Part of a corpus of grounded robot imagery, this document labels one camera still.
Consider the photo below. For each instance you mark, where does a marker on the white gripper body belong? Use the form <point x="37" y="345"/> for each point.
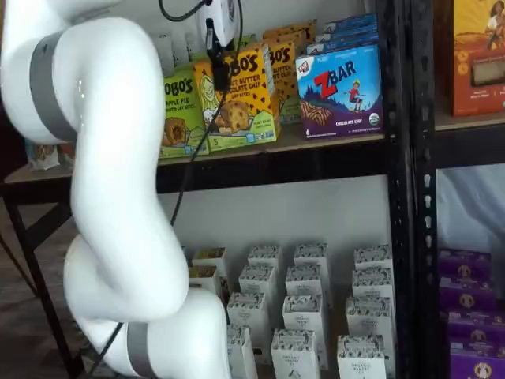
<point x="227" y="19"/>

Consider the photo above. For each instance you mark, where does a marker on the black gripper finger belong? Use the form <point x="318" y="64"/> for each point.
<point x="220" y="75"/>

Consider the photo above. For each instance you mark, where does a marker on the orange Bobo's peanut butter box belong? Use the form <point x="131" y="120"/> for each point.
<point x="286" y="79"/>
<point x="244" y="114"/>
<point x="292" y="29"/>

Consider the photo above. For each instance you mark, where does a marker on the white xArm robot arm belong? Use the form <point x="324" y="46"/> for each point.
<point x="118" y="158"/>

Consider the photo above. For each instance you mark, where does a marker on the green Bobo's apple pie box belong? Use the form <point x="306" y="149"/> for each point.
<point x="246" y="41"/>
<point x="181" y="114"/>

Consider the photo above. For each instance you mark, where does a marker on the wooden shelf board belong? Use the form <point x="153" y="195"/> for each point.
<point x="296" y="144"/>
<point x="465" y="120"/>

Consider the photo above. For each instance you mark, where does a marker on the blue purple Zbar box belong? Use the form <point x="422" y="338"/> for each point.
<point x="347" y="33"/>
<point x="351" y="21"/>
<point x="339" y="94"/>
<point x="343" y="45"/>

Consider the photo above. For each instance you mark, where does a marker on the yellow white granola box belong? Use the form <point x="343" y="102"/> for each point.
<point x="203" y="278"/>
<point x="209" y="257"/>

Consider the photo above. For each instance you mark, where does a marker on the white patterned pantry box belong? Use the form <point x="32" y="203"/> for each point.
<point x="361" y="357"/>
<point x="370" y="316"/>
<point x="372" y="258"/>
<point x="240" y="353"/>
<point x="303" y="314"/>
<point x="292" y="355"/>
<point x="372" y="283"/>
<point x="303" y="281"/>
<point x="311" y="256"/>
<point x="248" y="312"/>
<point x="257" y="280"/>
<point x="265" y="256"/>

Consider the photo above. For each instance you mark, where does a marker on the large orange snack box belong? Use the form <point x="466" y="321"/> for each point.
<point x="479" y="59"/>

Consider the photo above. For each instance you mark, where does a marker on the purple snack box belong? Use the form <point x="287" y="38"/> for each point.
<point x="475" y="327"/>
<point x="464" y="264"/>
<point x="467" y="296"/>
<point x="477" y="361"/>

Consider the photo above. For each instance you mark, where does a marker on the black metal shelving rack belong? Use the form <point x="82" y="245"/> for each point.
<point x="424" y="197"/>
<point x="276" y="169"/>

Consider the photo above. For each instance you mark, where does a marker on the granola bag red label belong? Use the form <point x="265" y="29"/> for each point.
<point x="67" y="154"/>

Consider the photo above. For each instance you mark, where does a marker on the granola bag orange label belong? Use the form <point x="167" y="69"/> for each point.
<point x="45" y="156"/>

